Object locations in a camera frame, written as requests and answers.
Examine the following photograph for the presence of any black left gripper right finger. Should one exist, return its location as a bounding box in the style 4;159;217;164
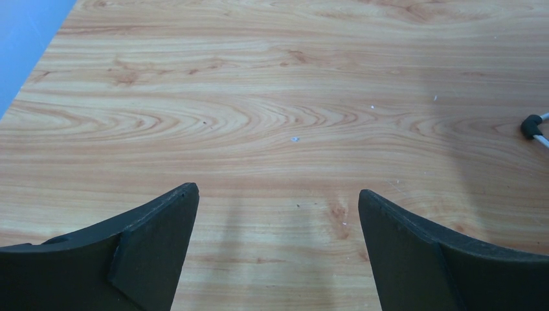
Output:
358;189;548;310

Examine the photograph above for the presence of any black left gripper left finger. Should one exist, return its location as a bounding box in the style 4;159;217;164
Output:
1;183;199;310

